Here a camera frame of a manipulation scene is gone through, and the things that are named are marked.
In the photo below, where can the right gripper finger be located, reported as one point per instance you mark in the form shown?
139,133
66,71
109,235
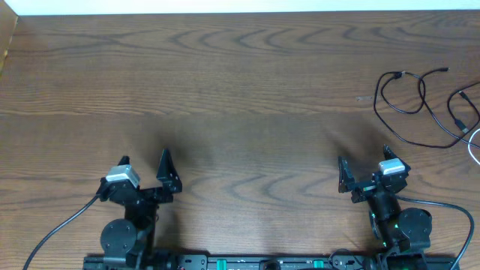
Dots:
388,153
347,181

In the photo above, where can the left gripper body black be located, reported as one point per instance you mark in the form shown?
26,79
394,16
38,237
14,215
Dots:
146,194

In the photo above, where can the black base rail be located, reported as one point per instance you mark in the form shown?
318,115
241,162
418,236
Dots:
340,261

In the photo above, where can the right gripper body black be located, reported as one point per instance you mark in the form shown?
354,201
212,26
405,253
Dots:
364,190

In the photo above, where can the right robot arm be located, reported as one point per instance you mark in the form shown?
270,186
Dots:
404,232

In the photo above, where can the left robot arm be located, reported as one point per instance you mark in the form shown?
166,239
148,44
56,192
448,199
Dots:
128,242

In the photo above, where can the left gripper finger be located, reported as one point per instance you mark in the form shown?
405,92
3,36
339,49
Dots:
167,173
125,160

